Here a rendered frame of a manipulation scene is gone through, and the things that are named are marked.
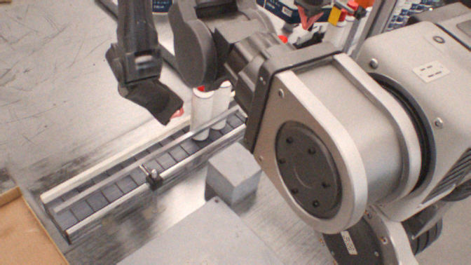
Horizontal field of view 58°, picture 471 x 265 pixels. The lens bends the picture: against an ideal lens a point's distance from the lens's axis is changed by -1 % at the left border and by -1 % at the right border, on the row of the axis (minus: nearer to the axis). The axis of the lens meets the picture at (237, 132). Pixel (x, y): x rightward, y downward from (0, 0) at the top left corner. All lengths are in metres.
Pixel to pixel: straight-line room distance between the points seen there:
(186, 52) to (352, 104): 0.21
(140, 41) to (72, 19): 0.85
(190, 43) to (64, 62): 0.98
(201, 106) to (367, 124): 0.70
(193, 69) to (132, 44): 0.30
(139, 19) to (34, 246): 0.56
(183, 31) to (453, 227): 2.08
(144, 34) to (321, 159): 0.49
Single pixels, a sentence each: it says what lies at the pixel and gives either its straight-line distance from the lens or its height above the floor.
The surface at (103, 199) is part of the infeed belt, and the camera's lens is 1.03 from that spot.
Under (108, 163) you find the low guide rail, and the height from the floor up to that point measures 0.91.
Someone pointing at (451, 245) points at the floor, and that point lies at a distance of 2.37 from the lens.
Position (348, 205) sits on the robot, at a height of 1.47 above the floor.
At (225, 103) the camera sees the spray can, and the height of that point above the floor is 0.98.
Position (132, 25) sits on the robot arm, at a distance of 0.77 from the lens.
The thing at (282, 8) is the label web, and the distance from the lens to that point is 1.52.
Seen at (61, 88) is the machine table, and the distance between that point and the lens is 1.36.
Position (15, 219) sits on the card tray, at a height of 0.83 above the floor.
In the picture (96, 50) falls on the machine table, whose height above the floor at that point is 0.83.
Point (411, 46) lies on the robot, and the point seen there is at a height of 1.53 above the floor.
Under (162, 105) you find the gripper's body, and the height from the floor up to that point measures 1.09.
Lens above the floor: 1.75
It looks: 48 degrees down
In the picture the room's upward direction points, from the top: 12 degrees clockwise
